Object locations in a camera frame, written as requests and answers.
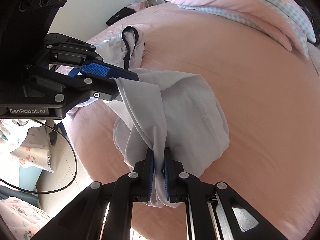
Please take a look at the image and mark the white navy-trimmed pants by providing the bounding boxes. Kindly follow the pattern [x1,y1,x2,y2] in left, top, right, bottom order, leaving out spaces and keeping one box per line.
[94,26,145,70]

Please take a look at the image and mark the white navy-trimmed jacket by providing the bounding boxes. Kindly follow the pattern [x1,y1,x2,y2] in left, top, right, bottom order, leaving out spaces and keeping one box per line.
[108,68,229,208]

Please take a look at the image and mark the person's pajama clad body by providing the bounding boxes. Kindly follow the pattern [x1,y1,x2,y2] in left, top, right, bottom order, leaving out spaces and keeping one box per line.
[1,197,50,240]

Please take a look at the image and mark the black bag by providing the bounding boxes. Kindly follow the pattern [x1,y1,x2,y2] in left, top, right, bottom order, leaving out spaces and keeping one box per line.
[106,7,136,27]

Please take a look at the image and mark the pink blanket on chair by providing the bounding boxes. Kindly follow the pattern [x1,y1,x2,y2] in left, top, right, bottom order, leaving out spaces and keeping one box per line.
[1,119,53,173]

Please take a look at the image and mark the pink bed sheet mattress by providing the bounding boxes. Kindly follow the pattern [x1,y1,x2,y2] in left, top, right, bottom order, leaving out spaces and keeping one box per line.
[63,2,320,240]

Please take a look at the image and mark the folded pink checkered quilt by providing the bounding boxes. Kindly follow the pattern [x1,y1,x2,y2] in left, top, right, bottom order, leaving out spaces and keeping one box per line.
[165,0,316,57]

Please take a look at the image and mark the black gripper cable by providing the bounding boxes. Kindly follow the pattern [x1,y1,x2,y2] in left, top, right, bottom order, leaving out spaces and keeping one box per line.
[0,118,78,195]

